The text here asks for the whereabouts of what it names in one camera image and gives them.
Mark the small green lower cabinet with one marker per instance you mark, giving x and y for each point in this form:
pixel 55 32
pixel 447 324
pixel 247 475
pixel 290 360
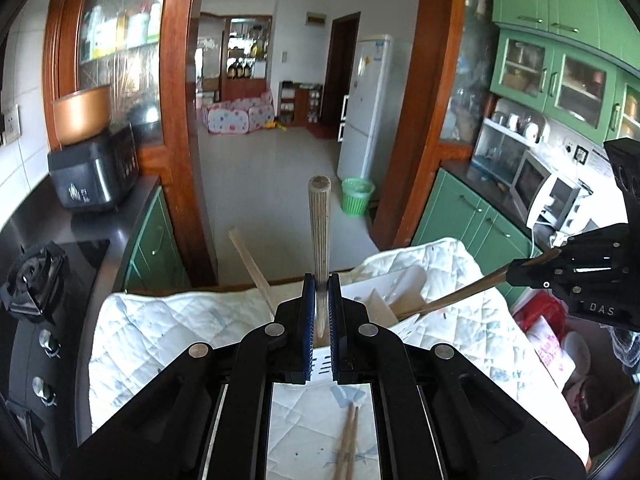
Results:
pixel 155 245

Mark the wall electrical box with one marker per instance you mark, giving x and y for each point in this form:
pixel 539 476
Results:
pixel 316 18

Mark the white quilted printed blanket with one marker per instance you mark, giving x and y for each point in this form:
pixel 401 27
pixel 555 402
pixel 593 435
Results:
pixel 175 320

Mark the white refrigerator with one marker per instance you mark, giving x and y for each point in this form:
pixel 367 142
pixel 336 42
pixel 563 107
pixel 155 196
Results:
pixel 365 110

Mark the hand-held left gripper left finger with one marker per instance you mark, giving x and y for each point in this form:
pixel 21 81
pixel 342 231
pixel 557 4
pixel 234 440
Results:
pixel 309 320

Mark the wooden glass-door cabinet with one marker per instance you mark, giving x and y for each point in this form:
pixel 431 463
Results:
pixel 425 110
pixel 180 110

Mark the black gas burner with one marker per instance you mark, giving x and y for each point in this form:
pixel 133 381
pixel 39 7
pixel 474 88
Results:
pixel 30 280

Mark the yellow toy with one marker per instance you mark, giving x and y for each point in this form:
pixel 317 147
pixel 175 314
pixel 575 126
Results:
pixel 276 126

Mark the black rice cooker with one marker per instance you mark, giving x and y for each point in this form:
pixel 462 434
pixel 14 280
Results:
pixel 95 175

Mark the dark metal pot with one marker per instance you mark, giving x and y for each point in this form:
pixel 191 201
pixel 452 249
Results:
pixel 145 125

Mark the white printed bag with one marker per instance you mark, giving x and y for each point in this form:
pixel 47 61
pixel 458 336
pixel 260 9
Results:
pixel 550 355

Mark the green waste basket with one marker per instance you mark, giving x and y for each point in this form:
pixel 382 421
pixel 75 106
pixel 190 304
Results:
pixel 357 195

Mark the copper inner pot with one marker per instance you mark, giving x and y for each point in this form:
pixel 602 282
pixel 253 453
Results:
pixel 82 115

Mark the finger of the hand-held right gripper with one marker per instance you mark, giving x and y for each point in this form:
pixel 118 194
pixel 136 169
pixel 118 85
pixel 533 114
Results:
pixel 540 275
pixel 595 242

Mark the red plastic bag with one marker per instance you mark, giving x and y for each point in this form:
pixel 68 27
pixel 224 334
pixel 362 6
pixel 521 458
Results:
pixel 537 310

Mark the black glass gas cooktop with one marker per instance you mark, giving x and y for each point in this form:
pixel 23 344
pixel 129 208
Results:
pixel 75 270

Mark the green lower cabinets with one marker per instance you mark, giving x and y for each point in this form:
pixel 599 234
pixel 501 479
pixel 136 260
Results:
pixel 465 220

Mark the white wall outlet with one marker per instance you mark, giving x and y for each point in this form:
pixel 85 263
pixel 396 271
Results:
pixel 11 125

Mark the metal stove knob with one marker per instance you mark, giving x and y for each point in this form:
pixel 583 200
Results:
pixel 44 391
pixel 50 342

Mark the dark wooden door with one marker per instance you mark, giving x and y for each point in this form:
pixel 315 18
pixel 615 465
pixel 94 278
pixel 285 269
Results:
pixel 340 70

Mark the wooden display cabinet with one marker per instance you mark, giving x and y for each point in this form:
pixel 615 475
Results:
pixel 245 60

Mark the wooden shoe rack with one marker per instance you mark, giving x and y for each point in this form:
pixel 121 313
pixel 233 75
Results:
pixel 300 105

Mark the white dish shelf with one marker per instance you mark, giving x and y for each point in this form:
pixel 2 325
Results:
pixel 492 150

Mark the white toaster oven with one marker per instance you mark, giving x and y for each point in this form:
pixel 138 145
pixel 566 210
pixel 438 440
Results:
pixel 555 195

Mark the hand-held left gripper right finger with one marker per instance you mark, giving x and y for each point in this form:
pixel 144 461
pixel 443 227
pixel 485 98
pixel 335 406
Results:
pixel 334 320

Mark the polka-dot play tent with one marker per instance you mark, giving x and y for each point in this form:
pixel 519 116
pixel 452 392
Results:
pixel 235 117

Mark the black wall socket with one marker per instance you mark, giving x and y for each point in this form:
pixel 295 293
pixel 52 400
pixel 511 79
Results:
pixel 579 152

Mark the white plastic utensil holder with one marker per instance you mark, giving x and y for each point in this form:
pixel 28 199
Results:
pixel 385 290

